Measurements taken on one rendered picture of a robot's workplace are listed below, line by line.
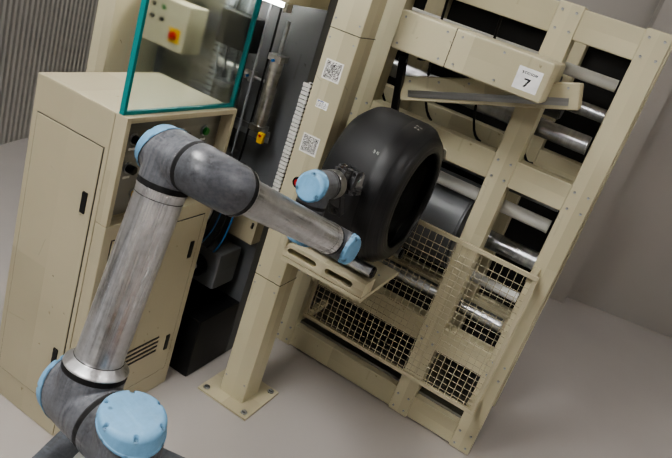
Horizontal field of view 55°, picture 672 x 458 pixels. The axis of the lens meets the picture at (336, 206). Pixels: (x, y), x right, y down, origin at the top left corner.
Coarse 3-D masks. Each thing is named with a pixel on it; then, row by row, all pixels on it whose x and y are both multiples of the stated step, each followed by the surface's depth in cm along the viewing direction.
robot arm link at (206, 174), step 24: (192, 168) 129; (216, 168) 130; (240, 168) 133; (192, 192) 131; (216, 192) 130; (240, 192) 132; (264, 192) 141; (264, 216) 144; (288, 216) 150; (312, 216) 160; (312, 240) 163; (336, 240) 171; (360, 240) 179
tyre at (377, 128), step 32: (352, 128) 223; (384, 128) 222; (352, 160) 218; (384, 160) 215; (416, 160) 219; (384, 192) 214; (416, 192) 264; (352, 224) 220; (384, 224) 220; (416, 224) 257; (384, 256) 238
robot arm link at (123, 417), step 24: (96, 408) 138; (120, 408) 137; (144, 408) 139; (72, 432) 138; (96, 432) 133; (120, 432) 131; (144, 432) 133; (96, 456) 133; (120, 456) 131; (144, 456) 133
